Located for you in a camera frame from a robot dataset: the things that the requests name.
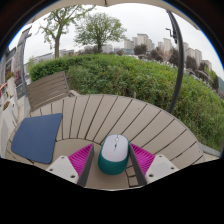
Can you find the slatted wooden outdoor chair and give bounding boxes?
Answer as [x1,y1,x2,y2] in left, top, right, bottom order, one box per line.
[25,70,76,113]

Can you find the white and teal computer mouse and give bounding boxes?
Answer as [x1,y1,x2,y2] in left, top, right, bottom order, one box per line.
[97,134,130,176]

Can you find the distant high-rise buildings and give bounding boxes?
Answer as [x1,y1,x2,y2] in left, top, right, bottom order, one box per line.
[123,33,213,71]

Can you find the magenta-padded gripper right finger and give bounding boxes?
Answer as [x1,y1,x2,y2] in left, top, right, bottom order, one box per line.
[128,143,180,187]

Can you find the tall dark sign board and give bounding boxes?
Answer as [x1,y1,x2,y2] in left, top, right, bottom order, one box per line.
[13,28,33,99]

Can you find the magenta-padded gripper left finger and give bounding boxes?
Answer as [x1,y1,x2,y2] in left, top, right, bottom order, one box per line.
[45,143,95,188]

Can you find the tall thin-crowned tree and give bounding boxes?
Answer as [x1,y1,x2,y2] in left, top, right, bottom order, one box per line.
[38,4,96,59]

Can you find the white planter with flowers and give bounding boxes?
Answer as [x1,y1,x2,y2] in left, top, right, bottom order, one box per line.
[1,99,19,133]

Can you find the beige parasol canopy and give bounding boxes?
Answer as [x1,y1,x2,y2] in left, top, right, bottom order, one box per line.
[26,0,201,31]

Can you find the round full-crowned tree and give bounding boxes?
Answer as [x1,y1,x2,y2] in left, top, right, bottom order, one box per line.
[73,12,128,54]

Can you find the dark blue mouse pad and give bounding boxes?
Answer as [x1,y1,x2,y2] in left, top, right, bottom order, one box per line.
[10,112,64,165]

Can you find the trimmed green hedge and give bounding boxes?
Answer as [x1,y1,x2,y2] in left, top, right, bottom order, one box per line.
[29,53,224,151]

